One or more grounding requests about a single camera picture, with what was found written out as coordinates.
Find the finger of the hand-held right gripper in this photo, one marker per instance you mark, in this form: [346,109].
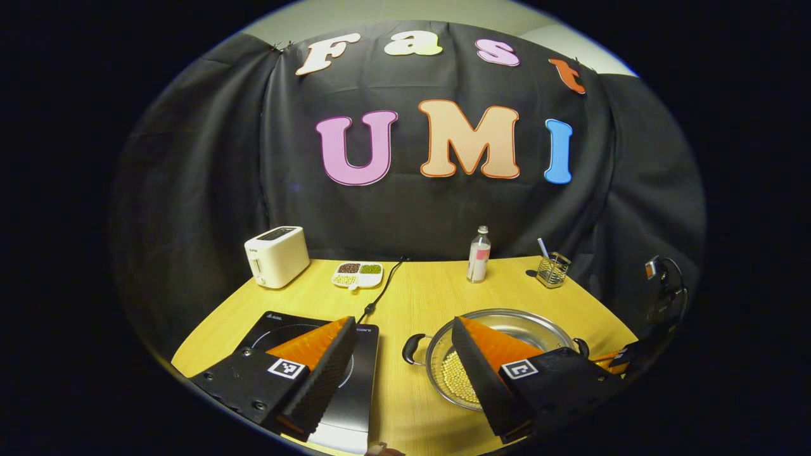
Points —
[611,362]

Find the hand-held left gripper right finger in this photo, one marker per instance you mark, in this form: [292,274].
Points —
[485,380]

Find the white divided dish of grains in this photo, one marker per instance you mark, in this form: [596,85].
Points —
[358,275]

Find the stainless steel pot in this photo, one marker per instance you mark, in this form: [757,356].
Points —
[437,354]

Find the striped drinking straw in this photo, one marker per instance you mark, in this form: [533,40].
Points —
[543,247]

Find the clear bottle with pink label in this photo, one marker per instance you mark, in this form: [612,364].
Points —
[478,256]

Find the black induction cooktop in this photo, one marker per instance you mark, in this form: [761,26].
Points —
[361,392]

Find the white toaster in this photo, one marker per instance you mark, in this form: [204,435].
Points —
[275,256]

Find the pile of yellow soybeans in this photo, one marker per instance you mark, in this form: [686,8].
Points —
[457,380]

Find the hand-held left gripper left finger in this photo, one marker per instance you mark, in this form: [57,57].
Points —
[323,380]

